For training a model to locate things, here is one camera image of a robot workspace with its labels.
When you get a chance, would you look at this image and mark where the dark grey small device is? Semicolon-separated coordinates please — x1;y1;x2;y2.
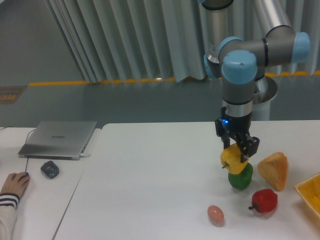
40;160;60;179

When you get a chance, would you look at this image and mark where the triangular bread pastry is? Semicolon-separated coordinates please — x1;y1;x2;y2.
257;152;289;192

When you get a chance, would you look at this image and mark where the yellow woven basket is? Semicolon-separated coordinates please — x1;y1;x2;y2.
294;173;320;219

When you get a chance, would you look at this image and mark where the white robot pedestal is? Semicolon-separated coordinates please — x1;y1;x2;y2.
252;76;278;121

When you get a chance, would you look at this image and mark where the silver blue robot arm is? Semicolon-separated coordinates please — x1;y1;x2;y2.
204;0;311;163

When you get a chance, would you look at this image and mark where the person's hand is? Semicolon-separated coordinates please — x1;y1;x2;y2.
0;172;30;198

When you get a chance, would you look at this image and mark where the brown egg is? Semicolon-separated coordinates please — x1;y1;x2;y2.
207;205;225;224

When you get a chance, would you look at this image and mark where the yellow bell pepper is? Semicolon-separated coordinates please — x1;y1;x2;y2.
220;143;249;175

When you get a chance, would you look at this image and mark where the silver closed laptop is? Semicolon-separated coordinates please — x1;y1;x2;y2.
18;121;97;160

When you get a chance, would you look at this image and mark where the white striped sleeve forearm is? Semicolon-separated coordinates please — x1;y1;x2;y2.
0;193;20;240

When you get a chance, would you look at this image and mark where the red bell pepper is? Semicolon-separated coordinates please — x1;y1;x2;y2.
248;188;278;214

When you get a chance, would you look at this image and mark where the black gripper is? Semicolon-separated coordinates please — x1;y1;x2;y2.
214;106;260;163

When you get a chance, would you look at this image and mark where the green bell pepper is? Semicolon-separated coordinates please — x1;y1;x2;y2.
228;163;253;190

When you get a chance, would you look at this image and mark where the pale green curtain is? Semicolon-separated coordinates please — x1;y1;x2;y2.
44;0;320;84

